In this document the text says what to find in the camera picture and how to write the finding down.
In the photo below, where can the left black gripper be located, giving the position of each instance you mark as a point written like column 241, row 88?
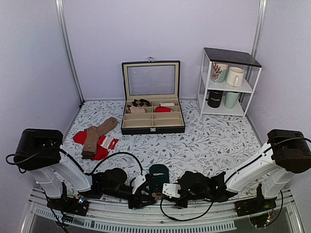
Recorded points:
column 136, row 203

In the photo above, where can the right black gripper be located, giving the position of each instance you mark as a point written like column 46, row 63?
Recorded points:
column 181, row 205

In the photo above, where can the dark green christmas sock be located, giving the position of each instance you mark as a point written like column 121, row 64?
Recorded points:
column 161, row 174

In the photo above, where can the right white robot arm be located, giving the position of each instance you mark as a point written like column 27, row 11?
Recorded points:
column 285, row 154

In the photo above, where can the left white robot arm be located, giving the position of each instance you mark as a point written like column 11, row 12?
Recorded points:
column 67, row 186

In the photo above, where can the red striped sock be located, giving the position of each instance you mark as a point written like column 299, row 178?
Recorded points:
column 104, row 144

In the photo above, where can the brown sock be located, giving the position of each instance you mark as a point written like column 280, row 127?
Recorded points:
column 93, row 135

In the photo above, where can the red rolled sock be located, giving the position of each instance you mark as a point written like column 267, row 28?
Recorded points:
column 162, row 109

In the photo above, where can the cream rolled sock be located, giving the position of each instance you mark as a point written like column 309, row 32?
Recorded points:
column 166, row 104

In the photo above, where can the argyle rolled sock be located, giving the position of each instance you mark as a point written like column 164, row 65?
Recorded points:
column 141, row 103

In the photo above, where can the black ceramic mug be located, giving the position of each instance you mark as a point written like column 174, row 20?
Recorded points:
column 214, row 98

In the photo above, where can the black compartment storage box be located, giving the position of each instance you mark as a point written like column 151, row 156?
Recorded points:
column 155, row 81

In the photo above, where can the mint green mug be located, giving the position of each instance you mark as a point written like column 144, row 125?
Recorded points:
column 231, row 99

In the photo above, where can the white two-tier shelf rack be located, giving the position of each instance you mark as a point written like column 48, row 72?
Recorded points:
column 252, row 71

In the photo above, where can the floral ceramic mug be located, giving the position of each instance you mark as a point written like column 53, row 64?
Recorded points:
column 219, row 72

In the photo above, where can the cream ceramic mug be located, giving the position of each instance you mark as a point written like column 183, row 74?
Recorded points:
column 235, row 76

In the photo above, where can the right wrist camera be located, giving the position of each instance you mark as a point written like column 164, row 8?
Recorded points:
column 171, row 190

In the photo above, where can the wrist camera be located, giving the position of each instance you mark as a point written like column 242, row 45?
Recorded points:
column 171, row 190
column 137, row 182

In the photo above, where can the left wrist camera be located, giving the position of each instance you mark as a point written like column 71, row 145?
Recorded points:
column 137, row 182

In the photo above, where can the aluminium front rail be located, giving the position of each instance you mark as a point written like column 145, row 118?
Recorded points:
column 106, row 216

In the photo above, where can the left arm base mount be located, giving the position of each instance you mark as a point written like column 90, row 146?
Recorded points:
column 72, row 205

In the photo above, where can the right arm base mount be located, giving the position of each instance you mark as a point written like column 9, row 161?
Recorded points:
column 254, row 205

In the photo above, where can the left aluminium frame post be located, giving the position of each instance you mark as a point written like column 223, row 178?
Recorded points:
column 68, row 52

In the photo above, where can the aluminium frame post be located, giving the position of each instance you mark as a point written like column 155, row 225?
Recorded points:
column 68, row 52
column 259, row 27

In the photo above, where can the right aluminium frame post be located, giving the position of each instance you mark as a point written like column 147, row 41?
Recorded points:
column 259, row 27

